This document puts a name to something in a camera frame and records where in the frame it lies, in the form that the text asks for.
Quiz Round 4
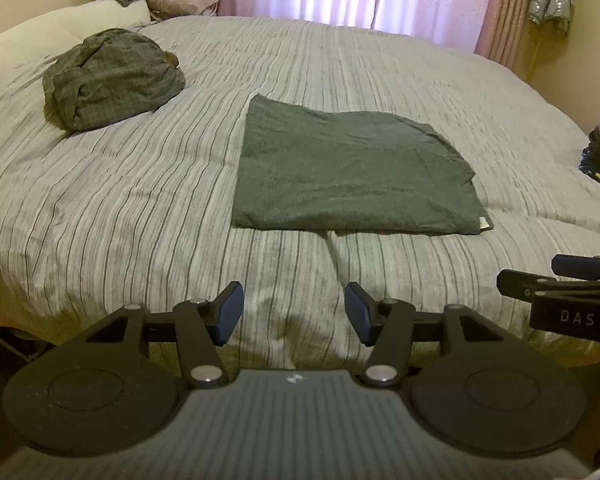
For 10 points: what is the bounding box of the cream headboard cushion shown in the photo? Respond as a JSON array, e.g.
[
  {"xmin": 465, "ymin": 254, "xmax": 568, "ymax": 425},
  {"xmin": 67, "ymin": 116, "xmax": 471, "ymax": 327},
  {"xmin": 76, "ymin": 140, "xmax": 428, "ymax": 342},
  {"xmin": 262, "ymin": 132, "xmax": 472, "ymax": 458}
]
[{"xmin": 0, "ymin": 0, "xmax": 154, "ymax": 82}]

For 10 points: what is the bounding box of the bed with striped cover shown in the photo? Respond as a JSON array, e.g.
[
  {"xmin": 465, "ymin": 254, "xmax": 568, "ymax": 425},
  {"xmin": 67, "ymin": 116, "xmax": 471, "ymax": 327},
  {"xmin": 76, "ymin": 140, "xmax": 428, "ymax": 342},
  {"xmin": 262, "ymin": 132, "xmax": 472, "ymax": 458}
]
[{"xmin": 0, "ymin": 15, "xmax": 600, "ymax": 363}]

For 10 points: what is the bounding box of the grey t-shirt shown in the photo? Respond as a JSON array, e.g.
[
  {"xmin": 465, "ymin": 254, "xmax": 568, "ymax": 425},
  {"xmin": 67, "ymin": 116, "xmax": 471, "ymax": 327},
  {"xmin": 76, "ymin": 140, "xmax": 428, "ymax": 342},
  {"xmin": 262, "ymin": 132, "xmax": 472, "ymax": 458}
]
[{"xmin": 230, "ymin": 93, "xmax": 495, "ymax": 236}]

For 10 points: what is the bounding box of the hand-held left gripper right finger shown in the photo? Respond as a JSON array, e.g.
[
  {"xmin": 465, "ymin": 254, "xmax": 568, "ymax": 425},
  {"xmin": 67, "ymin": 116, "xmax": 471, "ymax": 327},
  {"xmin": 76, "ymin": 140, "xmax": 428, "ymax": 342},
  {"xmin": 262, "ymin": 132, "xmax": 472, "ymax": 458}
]
[{"xmin": 344, "ymin": 281, "xmax": 507, "ymax": 389}]

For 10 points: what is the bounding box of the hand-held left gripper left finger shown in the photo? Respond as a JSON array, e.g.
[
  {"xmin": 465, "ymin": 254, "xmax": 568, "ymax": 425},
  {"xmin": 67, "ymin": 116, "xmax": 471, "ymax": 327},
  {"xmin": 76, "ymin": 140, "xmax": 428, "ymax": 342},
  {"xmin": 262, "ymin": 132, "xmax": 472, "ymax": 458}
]
[{"xmin": 84, "ymin": 281, "xmax": 245, "ymax": 389}]

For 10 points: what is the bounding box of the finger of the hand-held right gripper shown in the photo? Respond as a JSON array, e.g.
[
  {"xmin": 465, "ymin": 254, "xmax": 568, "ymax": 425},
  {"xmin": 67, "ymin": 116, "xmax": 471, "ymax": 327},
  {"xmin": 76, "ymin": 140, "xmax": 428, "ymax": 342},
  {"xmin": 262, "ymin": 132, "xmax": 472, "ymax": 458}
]
[
  {"xmin": 496, "ymin": 268, "xmax": 562, "ymax": 302},
  {"xmin": 551, "ymin": 253, "xmax": 600, "ymax": 282}
]

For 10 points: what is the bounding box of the pink pleated drape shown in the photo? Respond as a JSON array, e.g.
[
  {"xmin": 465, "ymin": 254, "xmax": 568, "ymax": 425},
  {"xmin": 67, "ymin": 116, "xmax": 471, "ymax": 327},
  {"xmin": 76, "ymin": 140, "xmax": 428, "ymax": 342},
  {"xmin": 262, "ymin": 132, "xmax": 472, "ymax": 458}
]
[{"xmin": 472, "ymin": 0, "xmax": 534, "ymax": 84}]

